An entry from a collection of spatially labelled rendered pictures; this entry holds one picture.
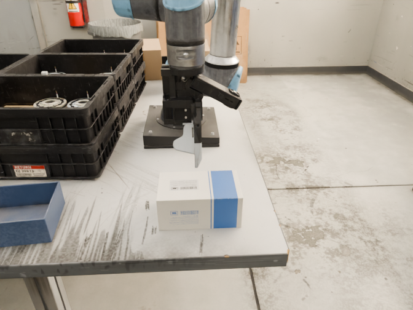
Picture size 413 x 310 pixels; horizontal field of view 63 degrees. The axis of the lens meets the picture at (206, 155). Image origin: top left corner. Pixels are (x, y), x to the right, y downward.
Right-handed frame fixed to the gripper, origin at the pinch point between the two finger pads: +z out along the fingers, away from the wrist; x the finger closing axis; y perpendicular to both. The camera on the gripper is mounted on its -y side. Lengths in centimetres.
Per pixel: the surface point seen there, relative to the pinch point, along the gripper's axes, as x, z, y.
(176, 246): 11.3, 18.3, 5.9
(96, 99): -23.7, -4.3, 27.9
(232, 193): 4.1, 9.3, -7.7
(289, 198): -94, 89, -57
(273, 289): -30, 89, -33
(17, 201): -5, 16, 47
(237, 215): 6.0, 14.5, -8.8
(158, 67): -112, 11, 18
